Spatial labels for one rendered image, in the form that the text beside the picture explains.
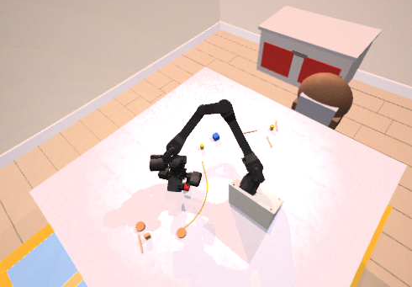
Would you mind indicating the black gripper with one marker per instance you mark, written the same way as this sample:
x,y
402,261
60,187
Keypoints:
x,y
193,178

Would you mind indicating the round wooden disc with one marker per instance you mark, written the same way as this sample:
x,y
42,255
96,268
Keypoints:
x,y
140,226

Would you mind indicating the blue cube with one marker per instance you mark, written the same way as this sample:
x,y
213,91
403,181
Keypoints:
x,y
215,136

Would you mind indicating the orange round disc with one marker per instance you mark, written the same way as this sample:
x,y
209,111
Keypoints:
x,y
181,232

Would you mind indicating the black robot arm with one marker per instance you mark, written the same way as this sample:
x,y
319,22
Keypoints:
x,y
250,182

